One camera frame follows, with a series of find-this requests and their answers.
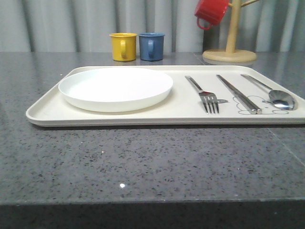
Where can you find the red enamel mug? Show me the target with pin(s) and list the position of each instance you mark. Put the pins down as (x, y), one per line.
(211, 11)

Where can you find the yellow enamel mug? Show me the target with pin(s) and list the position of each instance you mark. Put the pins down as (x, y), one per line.
(123, 46)

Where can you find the silver metal fork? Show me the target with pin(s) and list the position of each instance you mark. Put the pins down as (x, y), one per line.
(209, 99)

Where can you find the wooden mug tree stand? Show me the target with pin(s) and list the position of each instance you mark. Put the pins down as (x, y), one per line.
(230, 53)

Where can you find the blue enamel mug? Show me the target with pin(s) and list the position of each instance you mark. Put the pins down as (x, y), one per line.
(151, 46)

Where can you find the grey pleated curtain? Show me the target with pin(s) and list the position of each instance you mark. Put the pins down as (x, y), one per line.
(86, 25)

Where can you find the white round plate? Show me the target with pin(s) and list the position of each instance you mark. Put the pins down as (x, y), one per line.
(116, 89)

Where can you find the cream rabbit serving tray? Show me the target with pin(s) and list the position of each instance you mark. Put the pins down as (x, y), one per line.
(182, 106)

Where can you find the silver metal spoon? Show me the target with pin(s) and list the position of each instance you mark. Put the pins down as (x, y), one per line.
(280, 99)

